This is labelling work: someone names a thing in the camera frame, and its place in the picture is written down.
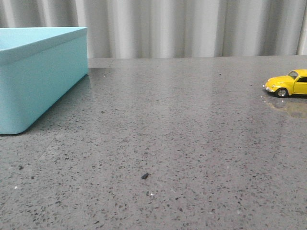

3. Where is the grey pleated curtain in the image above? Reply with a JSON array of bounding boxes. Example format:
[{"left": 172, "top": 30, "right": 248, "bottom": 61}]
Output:
[{"left": 0, "top": 0, "right": 307, "bottom": 58}]

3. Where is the yellow toy beetle car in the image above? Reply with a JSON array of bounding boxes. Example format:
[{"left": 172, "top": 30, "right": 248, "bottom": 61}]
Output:
[{"left": 263, "top": 69, "right": 307, "bottom": 98}]

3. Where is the light blue storage box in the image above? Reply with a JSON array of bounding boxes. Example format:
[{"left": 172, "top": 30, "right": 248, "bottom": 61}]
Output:
[{"left": 0, "top": 27, "right": 88, "bottom": 135}]

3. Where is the small black debris piece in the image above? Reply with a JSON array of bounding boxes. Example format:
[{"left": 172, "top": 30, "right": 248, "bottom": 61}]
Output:
[{"left": 141, "top": 172, "right": 149, "bottom": 180}]

